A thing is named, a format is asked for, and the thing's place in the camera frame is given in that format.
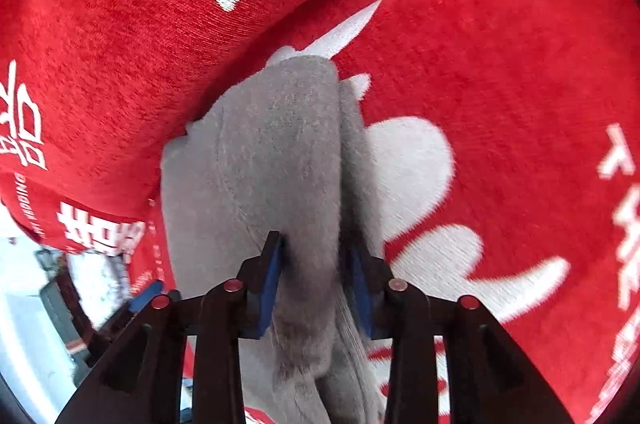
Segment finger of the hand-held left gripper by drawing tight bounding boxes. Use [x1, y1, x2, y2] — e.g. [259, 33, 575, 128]
[87, 279, 176, 367]

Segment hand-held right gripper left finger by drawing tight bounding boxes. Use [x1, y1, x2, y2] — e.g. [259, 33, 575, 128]
[55, 231, 285, 424]

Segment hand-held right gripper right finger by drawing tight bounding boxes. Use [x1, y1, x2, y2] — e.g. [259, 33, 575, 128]
[345, 245, 576, 424]

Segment grey knit sweater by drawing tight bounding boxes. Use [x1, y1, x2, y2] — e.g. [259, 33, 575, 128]
[160, 54, 390, 424]

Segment dark grey object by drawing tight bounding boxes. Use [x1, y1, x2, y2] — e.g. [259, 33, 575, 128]
[37, 277, 95, 351]

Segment red printed blanket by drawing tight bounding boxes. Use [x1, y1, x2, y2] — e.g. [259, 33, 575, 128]
[0, 0, 640, 424]

